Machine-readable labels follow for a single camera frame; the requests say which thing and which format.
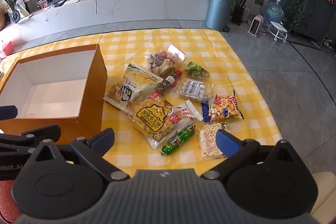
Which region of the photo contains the white green fries snack bag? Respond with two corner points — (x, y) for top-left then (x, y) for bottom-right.
(104, 63), (164, 111)

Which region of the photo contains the orange corn snack bag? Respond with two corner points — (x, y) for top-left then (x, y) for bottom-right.
(201, 90), (244, 123)

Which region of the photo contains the red knit cloth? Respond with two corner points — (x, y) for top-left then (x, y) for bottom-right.
(0, 179), (17, 224)

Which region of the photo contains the pink space heater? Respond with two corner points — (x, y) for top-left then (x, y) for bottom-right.
(248, 15), (268, 37)

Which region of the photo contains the dried fruit chips bag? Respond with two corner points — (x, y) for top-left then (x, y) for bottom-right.
(145, 44), (187, 77)

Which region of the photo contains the small cola bottle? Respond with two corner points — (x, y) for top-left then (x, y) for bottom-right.
(155, 70), (183, 96)

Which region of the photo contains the white round rolling stool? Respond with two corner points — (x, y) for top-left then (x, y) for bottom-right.
(268, 21), (289, 43)

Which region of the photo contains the white marble tv counter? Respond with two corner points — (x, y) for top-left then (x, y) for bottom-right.
(0, 0), (210, 48)

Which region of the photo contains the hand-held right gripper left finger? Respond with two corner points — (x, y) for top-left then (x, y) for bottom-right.
(26, 128), (131, 182)

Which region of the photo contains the black cable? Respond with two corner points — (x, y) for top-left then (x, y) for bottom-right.
(87, 0), (126, 14)

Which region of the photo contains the blue-grey pedal trash can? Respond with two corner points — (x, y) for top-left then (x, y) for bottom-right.
(205, 0), (234, 31)

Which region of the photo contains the yellow checkered tablecloth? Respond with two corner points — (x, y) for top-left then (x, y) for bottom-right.
(0, 28), (282, 180)

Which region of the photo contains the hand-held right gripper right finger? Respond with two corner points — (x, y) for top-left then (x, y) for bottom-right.
(201, 130), (302, 182)

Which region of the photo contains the white red sausage packet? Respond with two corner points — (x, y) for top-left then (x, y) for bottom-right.
(172, 99), (204, 125)

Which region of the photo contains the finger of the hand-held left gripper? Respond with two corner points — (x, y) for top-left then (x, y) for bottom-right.
(0, 124), (61, 153)
(0, 105), (18, 120)

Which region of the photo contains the dark grey cabinet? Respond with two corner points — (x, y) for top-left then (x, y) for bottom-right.
(291, 0), (336, 46)

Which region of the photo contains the clear white candy bag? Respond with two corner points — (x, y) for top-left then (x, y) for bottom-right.
(176, 78), (214, 103)

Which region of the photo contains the yellow waffle pack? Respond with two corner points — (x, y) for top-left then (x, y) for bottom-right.
(129, 98), (181, 149)

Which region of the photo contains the beige cushion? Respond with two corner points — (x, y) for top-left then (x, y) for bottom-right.
(312, 172), (336, 214)

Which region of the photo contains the plant in blue vase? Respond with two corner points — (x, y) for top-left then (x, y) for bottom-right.
(0, 0), (24, 24)

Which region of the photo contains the green pickle packet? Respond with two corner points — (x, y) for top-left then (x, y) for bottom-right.
(184, 61), (210, 80)

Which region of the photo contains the blue water jug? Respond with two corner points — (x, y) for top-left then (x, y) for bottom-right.
(264, 0), (285, 28)

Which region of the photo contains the green sausage stick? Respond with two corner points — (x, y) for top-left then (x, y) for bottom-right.
(161, 124), (197, 156)

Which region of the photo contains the pink tissue box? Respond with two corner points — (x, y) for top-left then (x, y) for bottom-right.
(0, 40), (13, 59)

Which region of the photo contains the orange cardboard box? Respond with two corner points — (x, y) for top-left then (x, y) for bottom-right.
(0, 43), (108, 147)

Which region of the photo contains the white tote bag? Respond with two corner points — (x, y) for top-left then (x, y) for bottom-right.
(14, 0), (33, 17)

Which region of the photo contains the clear pastel puff bag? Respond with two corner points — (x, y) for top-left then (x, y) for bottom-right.
(198, 122), (233, 160)

